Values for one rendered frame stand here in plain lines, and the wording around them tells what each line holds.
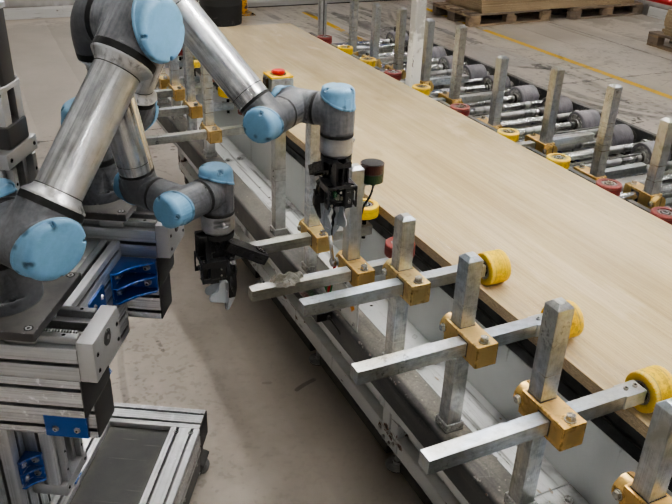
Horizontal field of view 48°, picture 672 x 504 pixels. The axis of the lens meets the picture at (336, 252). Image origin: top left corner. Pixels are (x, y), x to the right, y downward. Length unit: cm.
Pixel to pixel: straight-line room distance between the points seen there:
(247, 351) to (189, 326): 31
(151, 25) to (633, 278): 128
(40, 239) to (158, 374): 178
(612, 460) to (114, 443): 145
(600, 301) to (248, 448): 134
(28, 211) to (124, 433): 125
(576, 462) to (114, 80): 120
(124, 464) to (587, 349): 136
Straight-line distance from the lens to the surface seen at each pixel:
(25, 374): 158
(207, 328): 327
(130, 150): 163
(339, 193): 172
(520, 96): 368
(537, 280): 191
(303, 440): 271
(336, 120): 166
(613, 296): 191
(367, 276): 193
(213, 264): 173
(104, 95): 138
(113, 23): 140
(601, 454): 168
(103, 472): 237
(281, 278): 188
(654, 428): 121
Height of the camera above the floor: 182
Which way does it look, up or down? 28 degrees down
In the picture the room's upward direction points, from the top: 2 degrees clockwise
